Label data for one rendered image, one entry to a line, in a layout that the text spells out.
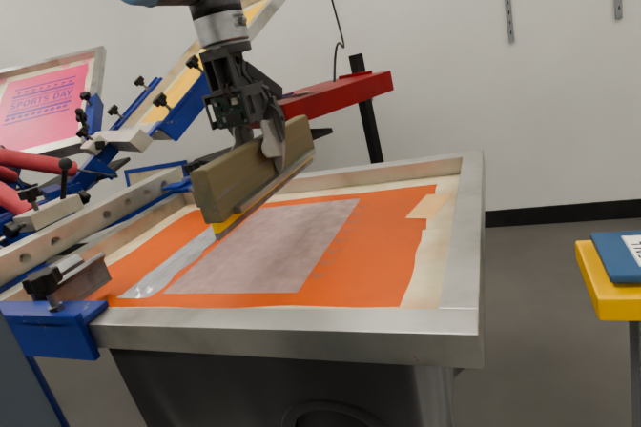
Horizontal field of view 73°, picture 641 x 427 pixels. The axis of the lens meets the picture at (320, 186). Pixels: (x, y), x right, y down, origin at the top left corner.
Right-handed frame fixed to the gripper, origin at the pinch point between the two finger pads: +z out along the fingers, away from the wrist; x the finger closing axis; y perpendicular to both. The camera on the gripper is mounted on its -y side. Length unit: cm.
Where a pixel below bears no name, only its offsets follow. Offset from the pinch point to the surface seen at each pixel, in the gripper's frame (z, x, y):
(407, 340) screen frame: 11.2, 26.4, 29.1
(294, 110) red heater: 2, -34, -89
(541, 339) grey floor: 109, 42, -95
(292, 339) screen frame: 11.5, 14.2, 29.1
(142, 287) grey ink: 13.3, -20.1, 15.4
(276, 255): 13.7, 0.4, 6.0
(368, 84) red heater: 1, -14, -125
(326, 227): 13.6, 6.0, -3.9
